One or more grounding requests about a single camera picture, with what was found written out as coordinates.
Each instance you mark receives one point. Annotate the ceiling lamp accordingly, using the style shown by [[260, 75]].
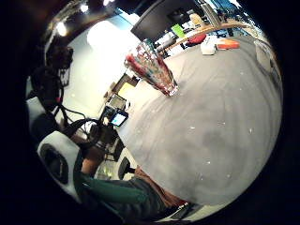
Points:
[[61, 28], [83, 7]]

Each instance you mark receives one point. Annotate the desk with equipment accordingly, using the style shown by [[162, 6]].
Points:
[[117, 99]]

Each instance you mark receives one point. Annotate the tablet with lit screen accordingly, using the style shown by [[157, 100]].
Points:
[[118, 118]]

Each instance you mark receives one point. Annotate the colourful patterned glass vase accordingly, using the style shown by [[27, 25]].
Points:
[[152, 67]]

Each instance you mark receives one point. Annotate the dark monitor screen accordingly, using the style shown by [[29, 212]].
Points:
[[158, 18]]

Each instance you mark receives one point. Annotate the green sheet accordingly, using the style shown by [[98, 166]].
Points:
[[178, 30]]

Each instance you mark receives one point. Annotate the black office chair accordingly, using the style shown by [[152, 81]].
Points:
[[124, 167]]

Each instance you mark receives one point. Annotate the red bag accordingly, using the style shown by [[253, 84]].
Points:
[[197, 39]]

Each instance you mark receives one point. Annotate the white box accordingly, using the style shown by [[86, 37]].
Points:
[[208, 45]]

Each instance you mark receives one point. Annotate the curved wooden counter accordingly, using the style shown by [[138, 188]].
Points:
[[210, 28]]

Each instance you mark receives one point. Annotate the the person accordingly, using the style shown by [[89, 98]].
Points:
[[125, 195]]

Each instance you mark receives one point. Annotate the orange flat packet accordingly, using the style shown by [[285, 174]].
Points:
[[228, 44]]

